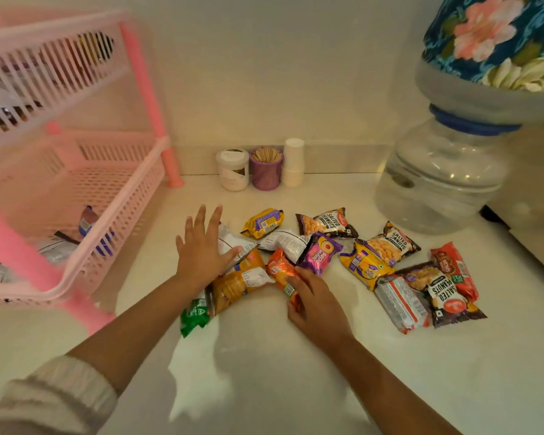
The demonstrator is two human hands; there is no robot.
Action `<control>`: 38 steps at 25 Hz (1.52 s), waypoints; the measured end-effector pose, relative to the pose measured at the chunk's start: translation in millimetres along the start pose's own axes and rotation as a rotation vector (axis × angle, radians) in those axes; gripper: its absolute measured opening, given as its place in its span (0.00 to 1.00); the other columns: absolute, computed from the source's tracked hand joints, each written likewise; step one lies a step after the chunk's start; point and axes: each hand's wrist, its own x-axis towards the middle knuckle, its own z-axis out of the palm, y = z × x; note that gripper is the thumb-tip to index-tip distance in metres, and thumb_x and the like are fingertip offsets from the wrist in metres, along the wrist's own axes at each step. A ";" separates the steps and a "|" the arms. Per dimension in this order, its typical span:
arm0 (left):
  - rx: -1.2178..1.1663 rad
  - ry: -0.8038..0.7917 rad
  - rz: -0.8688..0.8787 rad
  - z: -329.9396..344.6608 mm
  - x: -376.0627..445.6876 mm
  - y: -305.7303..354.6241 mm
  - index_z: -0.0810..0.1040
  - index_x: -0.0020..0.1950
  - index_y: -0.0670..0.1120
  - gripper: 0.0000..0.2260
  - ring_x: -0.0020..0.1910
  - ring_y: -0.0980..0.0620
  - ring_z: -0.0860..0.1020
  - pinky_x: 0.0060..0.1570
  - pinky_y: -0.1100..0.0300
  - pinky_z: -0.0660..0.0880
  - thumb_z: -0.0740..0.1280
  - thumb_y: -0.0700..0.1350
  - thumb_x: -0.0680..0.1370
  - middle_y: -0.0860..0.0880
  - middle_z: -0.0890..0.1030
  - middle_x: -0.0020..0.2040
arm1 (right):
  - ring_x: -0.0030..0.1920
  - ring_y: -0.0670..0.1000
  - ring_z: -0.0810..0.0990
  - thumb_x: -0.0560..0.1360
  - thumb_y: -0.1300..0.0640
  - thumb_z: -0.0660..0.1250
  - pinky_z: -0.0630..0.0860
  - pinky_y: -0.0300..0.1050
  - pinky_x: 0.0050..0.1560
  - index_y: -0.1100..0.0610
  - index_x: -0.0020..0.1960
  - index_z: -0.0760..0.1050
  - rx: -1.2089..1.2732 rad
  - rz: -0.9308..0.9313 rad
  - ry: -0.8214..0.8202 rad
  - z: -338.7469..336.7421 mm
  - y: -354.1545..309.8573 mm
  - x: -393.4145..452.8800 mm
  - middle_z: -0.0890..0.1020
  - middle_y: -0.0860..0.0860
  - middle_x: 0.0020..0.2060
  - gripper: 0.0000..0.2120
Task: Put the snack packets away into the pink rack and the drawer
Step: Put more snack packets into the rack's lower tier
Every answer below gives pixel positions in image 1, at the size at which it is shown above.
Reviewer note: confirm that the person's right hand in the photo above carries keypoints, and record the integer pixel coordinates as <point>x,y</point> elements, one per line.
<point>319,312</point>

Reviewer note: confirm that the person's left hand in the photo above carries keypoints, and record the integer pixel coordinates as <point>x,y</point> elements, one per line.
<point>199,262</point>

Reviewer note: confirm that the person's right thumb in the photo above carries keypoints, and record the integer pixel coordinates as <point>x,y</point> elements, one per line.
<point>292,308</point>

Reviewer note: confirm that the person's left thumb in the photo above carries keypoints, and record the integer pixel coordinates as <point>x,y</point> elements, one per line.
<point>232,256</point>

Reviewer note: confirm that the person's left little finger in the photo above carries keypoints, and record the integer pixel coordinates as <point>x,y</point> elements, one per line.
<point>180,249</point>

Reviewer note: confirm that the person's left middle finger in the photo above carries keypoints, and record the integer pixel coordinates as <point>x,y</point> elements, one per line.
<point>201,224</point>

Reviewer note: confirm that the person's left forearm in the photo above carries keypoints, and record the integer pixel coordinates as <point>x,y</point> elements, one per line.
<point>131,326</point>

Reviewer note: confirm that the person's right forearm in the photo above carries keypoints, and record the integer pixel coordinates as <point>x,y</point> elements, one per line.
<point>390,389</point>

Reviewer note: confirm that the yellow orange snack packet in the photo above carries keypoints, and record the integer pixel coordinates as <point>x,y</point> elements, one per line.
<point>240,283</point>

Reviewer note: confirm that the small yellow purple snack packet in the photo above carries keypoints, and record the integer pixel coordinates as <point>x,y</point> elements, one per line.
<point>263,222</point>

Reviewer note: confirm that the silver white snack packet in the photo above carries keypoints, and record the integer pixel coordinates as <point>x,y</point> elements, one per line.
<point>286,243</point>

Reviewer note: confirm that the pink purple snack packet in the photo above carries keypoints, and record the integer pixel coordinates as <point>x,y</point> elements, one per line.
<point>321,254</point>

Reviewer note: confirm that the white lidded jar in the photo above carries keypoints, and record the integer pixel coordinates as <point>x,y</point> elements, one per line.
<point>233,169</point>

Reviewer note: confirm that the green snack packet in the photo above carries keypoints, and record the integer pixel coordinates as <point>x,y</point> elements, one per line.
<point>195,314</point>

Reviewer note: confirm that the purple toothpick holder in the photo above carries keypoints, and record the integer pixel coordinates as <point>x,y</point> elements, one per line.
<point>265,175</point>

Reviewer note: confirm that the pink plastic basket rack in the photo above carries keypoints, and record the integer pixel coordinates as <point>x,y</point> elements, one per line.
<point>131,176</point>

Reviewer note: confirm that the large yellow purple snack packet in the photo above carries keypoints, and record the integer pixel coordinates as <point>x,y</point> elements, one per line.
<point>367,265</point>

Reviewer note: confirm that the brown peanut packet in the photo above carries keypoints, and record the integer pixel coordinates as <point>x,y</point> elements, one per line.
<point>326,223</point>
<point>396,243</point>
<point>446,296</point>

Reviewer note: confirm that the blue packet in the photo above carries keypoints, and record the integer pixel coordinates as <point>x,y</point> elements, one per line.
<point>89,224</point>

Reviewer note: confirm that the bundle of wooden toothpicks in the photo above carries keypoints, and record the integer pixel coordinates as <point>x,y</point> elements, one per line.
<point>266,154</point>

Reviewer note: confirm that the white red biscuit packet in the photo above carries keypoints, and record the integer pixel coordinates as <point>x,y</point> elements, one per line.
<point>401,304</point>

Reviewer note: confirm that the stack of white cups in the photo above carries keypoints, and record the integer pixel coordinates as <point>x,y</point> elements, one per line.
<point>293,163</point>

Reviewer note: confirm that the red snack packet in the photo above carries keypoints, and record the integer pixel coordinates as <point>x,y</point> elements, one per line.
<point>455,271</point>

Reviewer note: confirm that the clear water dispenser tank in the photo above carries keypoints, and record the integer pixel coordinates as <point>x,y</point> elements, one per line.
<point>439,181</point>

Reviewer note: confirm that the white knit sleeve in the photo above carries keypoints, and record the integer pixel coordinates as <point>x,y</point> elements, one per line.
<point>45,398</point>

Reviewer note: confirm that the blue bottle collar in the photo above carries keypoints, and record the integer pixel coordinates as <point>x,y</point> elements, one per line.
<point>471,124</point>

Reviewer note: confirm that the clear water bottle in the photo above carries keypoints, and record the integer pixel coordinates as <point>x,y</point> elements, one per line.
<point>480,97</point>

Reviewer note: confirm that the floral cloth cover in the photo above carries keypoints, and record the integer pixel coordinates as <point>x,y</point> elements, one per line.
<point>494,36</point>

